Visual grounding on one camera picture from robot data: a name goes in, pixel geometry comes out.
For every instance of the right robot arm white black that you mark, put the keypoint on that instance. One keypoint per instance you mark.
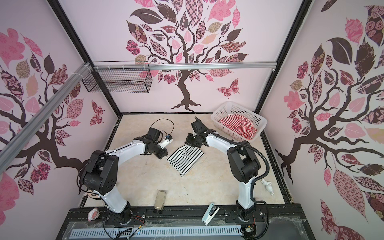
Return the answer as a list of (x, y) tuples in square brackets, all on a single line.
[(247, 164)]

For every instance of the small tan rectangular device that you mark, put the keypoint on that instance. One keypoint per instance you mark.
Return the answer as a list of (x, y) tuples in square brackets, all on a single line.
[(160, 201)]

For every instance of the black wire mesh basket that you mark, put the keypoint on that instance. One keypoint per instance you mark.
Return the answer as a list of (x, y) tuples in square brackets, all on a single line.
[(119, 77)]

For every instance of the silver aluminium rail left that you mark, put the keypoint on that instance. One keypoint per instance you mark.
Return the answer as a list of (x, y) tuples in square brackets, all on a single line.
[(12, 149)]

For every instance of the small pink round object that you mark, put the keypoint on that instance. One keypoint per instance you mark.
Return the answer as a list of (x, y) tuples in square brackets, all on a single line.
[(93, 215)]

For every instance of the white plastic laundry basket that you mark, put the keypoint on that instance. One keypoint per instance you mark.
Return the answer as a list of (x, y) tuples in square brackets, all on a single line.
[(231, 108)]

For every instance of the black white striped tank top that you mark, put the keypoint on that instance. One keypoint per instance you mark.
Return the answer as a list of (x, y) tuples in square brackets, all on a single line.
[(184, 158)]

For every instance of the white green handheld device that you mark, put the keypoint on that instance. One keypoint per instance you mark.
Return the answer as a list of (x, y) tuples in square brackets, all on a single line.
[(210, 213)]

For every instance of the red white striped tank top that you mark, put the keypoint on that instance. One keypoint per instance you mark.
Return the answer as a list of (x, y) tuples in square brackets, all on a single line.
[(240, 125)]

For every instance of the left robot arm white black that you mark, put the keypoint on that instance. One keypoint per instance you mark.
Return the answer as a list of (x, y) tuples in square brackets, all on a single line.
[(100, 173)]

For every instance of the white slotted cable duct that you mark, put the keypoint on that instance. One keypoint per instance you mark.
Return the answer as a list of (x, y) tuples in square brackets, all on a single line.
[(154, 232)]

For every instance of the small white figurine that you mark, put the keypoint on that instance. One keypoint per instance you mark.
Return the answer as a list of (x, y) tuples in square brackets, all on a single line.
[(268, 187)]

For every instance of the silver aluminium rail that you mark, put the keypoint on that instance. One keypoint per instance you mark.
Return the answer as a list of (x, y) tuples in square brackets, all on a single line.
[(195, 66), (12, 149)]

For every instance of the silver aluminium rail back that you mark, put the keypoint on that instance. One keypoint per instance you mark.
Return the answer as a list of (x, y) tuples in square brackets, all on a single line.
[(195, 66)]

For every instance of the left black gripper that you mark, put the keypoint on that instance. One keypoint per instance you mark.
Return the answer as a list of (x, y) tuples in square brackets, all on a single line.
[(162, 154)]

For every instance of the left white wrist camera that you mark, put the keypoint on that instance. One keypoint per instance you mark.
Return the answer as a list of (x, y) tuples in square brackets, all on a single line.
[(167, 140)]

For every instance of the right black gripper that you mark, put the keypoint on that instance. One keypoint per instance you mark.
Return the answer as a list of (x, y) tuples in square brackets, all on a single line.
[(189, 142)]

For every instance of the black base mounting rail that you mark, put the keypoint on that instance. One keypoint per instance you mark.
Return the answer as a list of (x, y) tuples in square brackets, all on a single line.
[(228, 213)]

